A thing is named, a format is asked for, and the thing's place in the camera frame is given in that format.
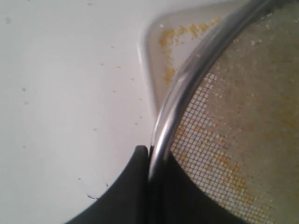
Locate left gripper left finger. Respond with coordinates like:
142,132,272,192
68,146,149,224

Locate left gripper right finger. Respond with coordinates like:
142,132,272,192
147,154,245,224

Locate pile of yellow grains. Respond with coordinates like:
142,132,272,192
198,14,299,224

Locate round stainless steel sieve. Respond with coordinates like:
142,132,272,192
148,0,299,224

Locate yellow fine sieved grains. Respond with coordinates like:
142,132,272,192
158,17,222,84

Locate white rectangular plastic tray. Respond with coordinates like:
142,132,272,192
138,0,243,118

